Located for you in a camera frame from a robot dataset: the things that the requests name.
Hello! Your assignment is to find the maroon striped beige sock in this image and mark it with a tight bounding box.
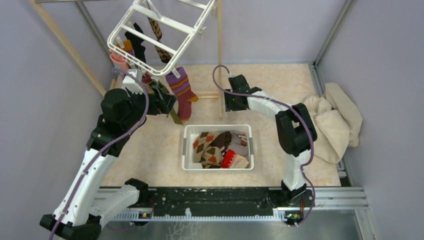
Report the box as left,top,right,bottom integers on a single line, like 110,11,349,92
141,73,156,86

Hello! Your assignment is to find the wooden hanger rack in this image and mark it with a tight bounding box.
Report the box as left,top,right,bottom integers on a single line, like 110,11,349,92
28,0,224,120

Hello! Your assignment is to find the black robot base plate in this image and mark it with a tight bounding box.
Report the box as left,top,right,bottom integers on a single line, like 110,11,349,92
131,187,315,226

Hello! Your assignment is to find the white plastic sock hanger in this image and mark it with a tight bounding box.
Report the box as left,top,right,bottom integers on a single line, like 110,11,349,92
107,0,217,78

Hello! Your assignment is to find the aluminium frame rail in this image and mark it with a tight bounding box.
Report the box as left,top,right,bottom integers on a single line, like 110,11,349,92
93,187,368,227

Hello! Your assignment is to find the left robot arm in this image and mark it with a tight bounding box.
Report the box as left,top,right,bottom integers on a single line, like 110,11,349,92
39,88,176,240

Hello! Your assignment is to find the olive green striped sock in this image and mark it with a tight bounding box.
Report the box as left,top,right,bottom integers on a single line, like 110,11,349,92
147,81,183,125

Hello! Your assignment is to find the grey sock in basket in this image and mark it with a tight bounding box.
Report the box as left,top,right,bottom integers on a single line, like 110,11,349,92
227,131,249,157

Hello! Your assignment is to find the purple maroon striped sock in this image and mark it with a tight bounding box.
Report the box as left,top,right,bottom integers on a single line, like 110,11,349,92
165,66,199,121

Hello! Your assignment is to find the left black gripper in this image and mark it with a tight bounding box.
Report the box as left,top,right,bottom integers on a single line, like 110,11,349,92
122,84,178,131

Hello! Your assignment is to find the red white sock in basket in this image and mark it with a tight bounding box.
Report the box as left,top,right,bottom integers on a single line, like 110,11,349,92
220,149,249,169

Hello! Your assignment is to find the brown argyle hanging sock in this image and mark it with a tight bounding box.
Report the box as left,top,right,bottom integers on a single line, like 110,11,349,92
148,17,172,64

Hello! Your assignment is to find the white plastic basket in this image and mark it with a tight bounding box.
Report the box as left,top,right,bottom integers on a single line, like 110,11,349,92
181,124,255,173

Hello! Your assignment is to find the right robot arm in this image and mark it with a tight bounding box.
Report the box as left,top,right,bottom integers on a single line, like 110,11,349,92
224,74,318,206

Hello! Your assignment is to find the pink patterned sock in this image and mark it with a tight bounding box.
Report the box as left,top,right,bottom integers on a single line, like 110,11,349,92
109,53,129,71

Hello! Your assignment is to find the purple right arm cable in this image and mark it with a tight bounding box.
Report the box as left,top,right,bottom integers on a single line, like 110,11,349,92
212,64,316,228

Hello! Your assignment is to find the brown argyle sock in basket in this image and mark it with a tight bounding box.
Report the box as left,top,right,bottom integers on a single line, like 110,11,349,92
192,131,232,169

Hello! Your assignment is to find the black hanging sock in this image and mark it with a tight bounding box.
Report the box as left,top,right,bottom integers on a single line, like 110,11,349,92
124,31,147,63

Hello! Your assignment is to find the beige crumpled cloth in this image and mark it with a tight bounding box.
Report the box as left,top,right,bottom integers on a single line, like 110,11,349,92
303,82,363,165

